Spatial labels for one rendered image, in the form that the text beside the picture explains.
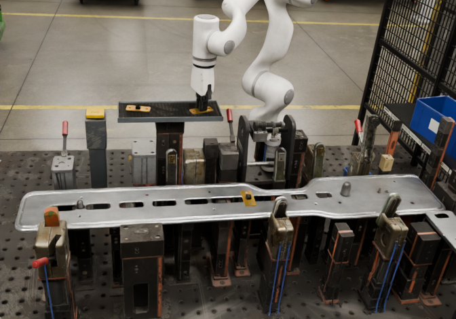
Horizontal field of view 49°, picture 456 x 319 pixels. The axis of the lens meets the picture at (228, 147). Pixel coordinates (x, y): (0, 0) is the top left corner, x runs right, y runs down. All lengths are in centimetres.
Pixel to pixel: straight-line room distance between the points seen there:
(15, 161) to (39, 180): 20
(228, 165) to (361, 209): 47
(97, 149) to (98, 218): 37
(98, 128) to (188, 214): 47
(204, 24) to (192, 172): 49
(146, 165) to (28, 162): 89
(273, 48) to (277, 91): 17
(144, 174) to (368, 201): 75
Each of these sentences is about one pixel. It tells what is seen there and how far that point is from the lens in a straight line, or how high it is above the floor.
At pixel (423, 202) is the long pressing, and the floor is 100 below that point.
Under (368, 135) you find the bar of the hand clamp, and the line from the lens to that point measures 185.
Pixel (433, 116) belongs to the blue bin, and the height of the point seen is 113.
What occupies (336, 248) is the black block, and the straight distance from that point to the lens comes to 162.
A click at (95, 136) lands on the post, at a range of 181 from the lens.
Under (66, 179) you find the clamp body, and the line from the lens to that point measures 169.
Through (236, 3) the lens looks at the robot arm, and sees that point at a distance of 173.
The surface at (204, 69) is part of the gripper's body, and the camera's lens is 170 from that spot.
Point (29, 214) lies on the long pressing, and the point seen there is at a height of 100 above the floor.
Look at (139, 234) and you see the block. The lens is 144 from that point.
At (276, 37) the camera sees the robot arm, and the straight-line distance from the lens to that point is 198.
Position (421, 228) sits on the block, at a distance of 173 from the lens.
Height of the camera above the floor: 195
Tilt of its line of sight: 30 degrees down
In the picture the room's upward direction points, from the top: 5 degrees clockwise
